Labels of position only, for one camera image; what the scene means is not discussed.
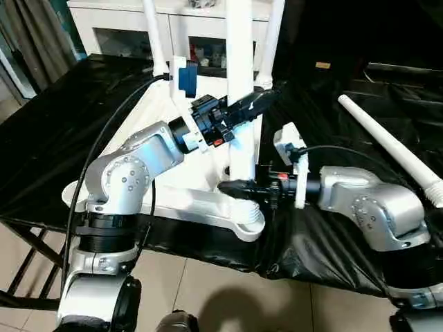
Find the grey window curtain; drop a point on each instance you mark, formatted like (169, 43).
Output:
(34, 41)

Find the dark robot left foot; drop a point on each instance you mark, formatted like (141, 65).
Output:
(176, 323)

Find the black work mat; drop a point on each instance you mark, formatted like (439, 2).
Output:
(55, 138)

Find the white plastic table top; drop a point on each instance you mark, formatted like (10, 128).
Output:
(201, 200)

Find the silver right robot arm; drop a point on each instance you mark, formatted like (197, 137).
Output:
(367, 207)

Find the small grey bundle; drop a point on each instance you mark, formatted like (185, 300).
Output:
(202, 3)

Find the white glass-door cabinet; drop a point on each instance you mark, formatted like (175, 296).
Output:
(111, 24)

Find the white plastic table leg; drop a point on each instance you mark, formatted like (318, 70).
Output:
(241, 48)
(271, 41)
(394, 149)
(156, 34)

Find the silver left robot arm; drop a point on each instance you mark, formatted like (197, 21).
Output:
(128, 173)

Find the small tan box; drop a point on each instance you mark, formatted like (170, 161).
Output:
(322, 66)

